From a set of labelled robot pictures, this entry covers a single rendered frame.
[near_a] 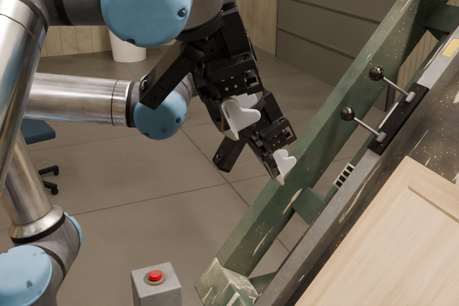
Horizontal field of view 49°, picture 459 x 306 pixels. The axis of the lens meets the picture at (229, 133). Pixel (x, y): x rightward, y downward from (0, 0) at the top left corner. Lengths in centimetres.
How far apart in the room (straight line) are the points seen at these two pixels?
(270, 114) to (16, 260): 56
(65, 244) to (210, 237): 218
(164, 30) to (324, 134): 108
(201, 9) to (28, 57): 22
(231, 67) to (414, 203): 70
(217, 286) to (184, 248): 165
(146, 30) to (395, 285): 88
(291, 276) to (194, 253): 183
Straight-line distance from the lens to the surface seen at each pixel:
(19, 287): 101
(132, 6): 43
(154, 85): 64
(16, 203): 109
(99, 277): 303
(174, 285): 146
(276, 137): 99
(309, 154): 148
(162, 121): 76
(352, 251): 126
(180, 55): 62
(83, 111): 81
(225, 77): 62
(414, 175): 124
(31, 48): 44
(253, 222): 150
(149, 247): 320
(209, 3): 58
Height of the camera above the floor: 186
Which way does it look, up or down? 23 degrees down
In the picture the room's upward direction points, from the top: straight up
